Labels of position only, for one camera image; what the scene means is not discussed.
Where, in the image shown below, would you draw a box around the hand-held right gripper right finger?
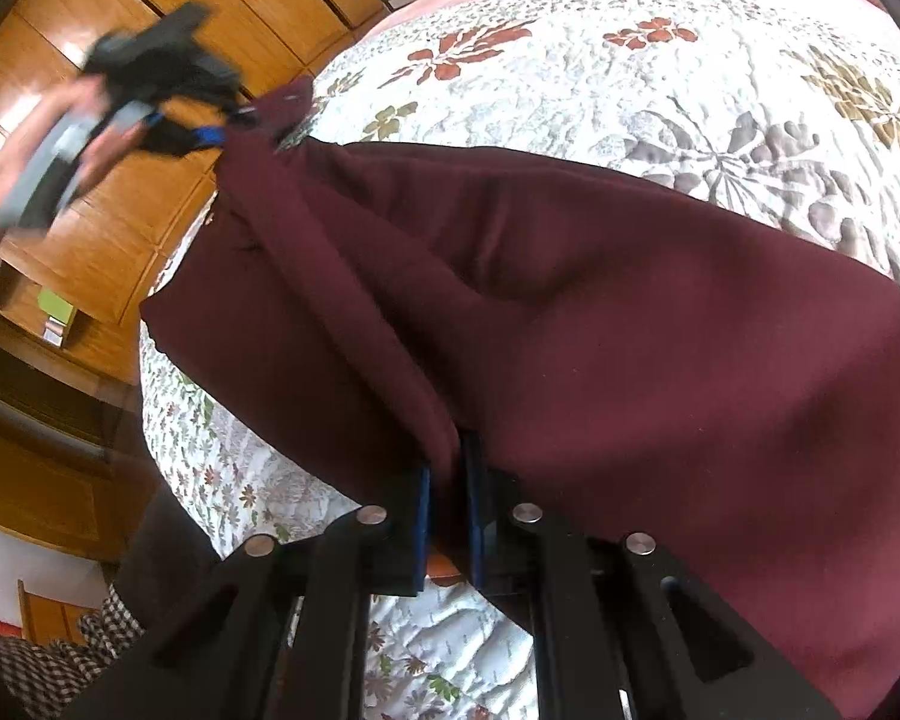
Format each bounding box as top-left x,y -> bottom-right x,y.
460,431 -> 845,720

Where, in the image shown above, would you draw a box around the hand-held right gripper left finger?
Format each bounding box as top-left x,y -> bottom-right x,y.
67,463 -> 434,720

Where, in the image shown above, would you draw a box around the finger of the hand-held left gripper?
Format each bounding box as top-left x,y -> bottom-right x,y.
144,106 -> 265,160

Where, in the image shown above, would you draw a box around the maroon pants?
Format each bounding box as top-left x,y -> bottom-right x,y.
139,82 -> 900,720

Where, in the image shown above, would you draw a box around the person's left hand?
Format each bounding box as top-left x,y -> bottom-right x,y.
0,81 -> 107,260

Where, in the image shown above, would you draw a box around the wooden wardrobe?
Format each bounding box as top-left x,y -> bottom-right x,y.
0,0 -> 391,391

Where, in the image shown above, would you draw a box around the green box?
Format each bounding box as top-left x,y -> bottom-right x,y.
36,288 -> 74,332

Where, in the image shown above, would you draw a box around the wooden desk shelf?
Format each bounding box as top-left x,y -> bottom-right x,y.
0,255 -> 151,563

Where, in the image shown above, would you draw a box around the small wooden cabinet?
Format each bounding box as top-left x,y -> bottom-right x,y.
16,579 -> 107,647

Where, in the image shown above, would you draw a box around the person's checkered clothing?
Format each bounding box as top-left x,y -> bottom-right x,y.
0,586 -> 149,717

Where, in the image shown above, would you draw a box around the white floral quilt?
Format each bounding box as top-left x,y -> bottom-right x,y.
139,0 -> 900,720

